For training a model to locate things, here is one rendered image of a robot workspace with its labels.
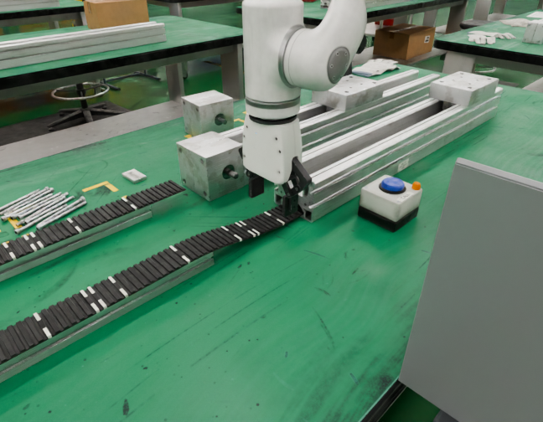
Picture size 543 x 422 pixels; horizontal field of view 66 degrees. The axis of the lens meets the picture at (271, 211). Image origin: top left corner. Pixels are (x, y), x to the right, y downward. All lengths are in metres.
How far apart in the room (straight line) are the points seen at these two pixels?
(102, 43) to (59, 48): 0.20
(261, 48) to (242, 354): 0.40
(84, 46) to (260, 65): 1.64
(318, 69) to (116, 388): 0.45
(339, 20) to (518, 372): 0.43
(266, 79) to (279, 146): 0.10
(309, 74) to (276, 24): 0.08
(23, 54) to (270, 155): 1.57
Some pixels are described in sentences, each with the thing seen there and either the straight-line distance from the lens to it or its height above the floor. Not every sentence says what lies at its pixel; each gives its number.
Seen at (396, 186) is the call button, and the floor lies 0.85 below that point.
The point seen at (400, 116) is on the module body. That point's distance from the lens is 1.06.
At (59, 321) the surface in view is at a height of 0.81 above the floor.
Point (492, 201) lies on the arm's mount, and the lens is 0.37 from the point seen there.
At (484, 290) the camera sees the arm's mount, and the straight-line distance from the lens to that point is 0.42.
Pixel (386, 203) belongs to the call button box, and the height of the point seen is 0.83.
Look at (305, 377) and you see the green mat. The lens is 0.53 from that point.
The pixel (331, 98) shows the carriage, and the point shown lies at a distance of 1.08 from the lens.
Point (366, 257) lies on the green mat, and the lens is 0.71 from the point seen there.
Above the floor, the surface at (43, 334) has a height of 0.81.
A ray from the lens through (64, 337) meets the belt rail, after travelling 0.62.
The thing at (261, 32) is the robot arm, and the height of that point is 1.11.
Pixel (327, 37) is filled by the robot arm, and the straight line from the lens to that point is 0.57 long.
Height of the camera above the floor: 1.21
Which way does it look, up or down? 33 degrees down
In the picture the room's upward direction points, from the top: straight up
